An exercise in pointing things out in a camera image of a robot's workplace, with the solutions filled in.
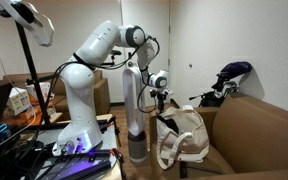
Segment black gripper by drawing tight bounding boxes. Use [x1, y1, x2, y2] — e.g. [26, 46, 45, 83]
[151, 87, 168, 114]

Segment beige canvas tote bag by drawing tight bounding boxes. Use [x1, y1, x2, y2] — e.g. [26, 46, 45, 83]
[155, 104, 211, 171]

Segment brown sofa with tote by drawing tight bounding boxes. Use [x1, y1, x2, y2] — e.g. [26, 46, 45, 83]
[149, 92, 288, 180]

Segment white bladeless tower fan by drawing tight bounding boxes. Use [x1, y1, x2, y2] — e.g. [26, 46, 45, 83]
[122, 66, 149, 164]

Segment black golf bag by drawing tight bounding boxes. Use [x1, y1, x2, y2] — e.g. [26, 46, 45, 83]
[198, 90, 226, 108]

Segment red black bar clamp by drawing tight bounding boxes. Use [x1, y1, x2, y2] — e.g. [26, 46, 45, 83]
[98, 114, 122, 148]
[110, 148, 127, 180]

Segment silver golf iron head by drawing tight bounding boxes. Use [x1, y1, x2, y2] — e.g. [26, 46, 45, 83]
[213, 88, 226, 100]

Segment black golf driver head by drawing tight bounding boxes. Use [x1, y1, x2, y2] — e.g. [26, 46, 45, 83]
[224, 80, 240, 95]

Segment white door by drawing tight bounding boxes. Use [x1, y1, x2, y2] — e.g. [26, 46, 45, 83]
[120, 0, 172, 105]

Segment white red cardboard box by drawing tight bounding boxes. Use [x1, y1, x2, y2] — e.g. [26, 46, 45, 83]
[25, 81, 52, 105]

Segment black tripod pole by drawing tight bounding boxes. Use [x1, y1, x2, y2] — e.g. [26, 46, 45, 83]
[13, 19, 63, 127]

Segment wooden coffee table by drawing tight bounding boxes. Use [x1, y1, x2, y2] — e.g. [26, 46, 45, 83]
[2, 107, 64, 128]

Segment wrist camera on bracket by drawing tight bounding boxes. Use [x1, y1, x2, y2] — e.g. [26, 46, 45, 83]
[163, 87, 176, 97]

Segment black door handle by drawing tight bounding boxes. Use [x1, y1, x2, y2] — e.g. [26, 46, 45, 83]
[109, 49, 123, 57]

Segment black aluminium rail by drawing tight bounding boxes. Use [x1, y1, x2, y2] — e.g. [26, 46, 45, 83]
[42, 149, 117, 180]

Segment white camera holder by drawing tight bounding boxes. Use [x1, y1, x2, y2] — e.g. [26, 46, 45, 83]
[0, 0, 56, 48]

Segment black cable bundle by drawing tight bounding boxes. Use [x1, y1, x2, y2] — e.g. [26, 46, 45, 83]
[0, 133, 55, 180]

